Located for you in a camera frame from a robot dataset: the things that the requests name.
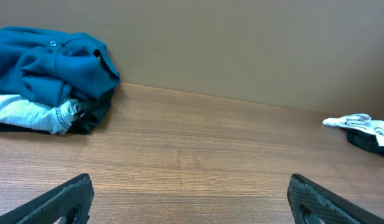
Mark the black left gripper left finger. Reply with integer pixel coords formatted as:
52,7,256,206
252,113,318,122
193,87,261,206
0,174,94,224

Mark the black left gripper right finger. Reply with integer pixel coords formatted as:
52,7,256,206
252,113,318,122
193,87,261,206
287,174,384,224

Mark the white t-shirt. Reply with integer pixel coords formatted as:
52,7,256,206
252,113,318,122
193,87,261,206
322,113,384,146

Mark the crumpled black garment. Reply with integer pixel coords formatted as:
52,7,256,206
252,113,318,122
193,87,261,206
343,128,384,156

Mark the folded black garment under pile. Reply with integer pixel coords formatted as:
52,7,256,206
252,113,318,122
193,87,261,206
0,87,116,136

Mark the folded light grey shirt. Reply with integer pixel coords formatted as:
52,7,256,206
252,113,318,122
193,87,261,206
0,95,83,134

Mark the folded teal polo shirt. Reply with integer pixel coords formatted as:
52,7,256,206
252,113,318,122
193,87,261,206
0,27,120,106

